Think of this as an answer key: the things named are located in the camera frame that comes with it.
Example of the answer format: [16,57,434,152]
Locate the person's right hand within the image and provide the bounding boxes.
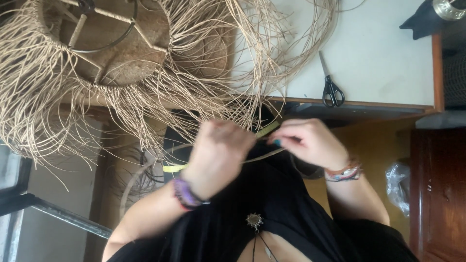
[267,118,350,172]

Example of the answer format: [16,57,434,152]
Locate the person's left hand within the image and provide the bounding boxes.
[182,118,258,199]

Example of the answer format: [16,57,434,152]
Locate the yellow measuring tape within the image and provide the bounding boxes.
[162,121,281,174]

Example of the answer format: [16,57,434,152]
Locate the raffia fringe lampshade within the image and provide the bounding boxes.
[157,0,366,153]

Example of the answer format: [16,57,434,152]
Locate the black dress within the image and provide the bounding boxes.
[107,140,419,262]

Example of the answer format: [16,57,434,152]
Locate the clear plastic bag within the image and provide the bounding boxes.
[385,162,411,218]

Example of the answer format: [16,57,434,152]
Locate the dark brown wooden cabinet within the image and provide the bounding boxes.
[409,127,466,262]

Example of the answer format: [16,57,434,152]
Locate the black cloth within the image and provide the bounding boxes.
[399,0,445,41]

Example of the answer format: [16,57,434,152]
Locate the black mesh basket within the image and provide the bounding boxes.
[442,47,466,108]

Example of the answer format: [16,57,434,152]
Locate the silver metal bangle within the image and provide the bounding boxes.
[432,0,466,22]

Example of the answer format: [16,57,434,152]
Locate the purple beaded bracelets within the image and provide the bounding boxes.
[172,176,212,212]

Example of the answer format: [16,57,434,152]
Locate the sun pendant necklace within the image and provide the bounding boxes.
[245,213,279,262]

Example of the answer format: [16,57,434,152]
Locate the black-handled scissors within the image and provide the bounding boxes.
[318,50,346,108]

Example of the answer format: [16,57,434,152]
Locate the colourful woven bracelets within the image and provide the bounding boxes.
[324,160,363,182]

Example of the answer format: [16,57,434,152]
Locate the raffia fringe lampshade wire frame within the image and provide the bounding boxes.
[0,0,204,191]

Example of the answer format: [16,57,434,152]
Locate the black metal frame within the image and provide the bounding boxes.
[0,156,114,262]

